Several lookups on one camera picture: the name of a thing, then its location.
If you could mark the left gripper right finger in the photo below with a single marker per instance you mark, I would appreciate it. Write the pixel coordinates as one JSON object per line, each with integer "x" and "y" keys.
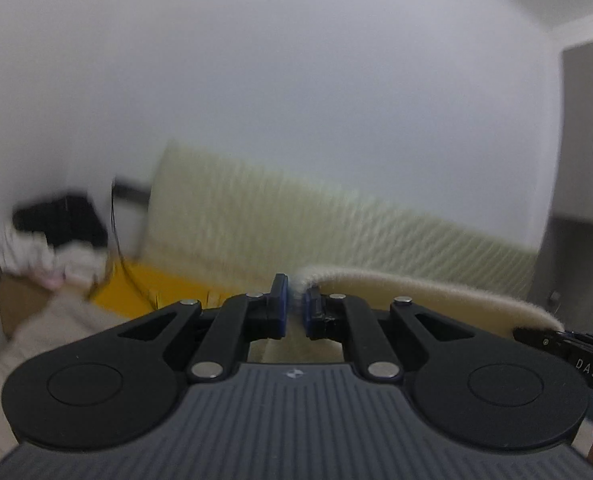
{"x": 350, "y": 321}

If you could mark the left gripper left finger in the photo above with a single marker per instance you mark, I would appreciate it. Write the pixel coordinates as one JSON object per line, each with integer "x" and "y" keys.
{"x": 227, "y": 332}

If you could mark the white blue striped sweater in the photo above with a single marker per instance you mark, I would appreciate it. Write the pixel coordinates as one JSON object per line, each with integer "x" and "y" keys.
{"x": 497, "y": 314}

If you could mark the black clothes pile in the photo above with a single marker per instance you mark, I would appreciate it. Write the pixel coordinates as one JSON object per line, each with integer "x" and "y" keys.
{"x": 69, "y": 217}

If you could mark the white clothes pile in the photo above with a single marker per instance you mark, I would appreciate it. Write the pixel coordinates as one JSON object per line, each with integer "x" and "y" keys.
{"x": 31, "y": 256}

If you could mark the grey wardrobe cabinet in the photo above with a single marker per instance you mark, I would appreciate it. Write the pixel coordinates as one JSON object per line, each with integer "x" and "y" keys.
{"x": 565, "y": 260}

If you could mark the yellow pillow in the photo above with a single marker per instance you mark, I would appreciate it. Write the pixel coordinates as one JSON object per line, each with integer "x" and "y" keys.
{"x": 132, "y": 289}

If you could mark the cream quilted headboard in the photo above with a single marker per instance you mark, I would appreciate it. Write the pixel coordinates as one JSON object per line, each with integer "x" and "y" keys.
{"x": 233, "y": 223}

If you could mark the grey bed duvet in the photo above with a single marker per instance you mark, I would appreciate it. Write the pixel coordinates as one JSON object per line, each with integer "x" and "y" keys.
{"x": 65, "y": 319}

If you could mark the cardboard box nightstand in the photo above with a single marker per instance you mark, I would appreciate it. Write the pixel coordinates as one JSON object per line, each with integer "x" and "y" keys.
{"x": 20, "y": 298}

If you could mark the white charger with cable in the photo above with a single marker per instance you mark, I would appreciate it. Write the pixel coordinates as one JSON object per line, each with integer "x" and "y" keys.
{"x": 554, "y": 300}

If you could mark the black wall socket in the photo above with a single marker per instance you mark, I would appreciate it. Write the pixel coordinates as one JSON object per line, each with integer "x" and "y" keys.
{"x": 130, "y": 192}

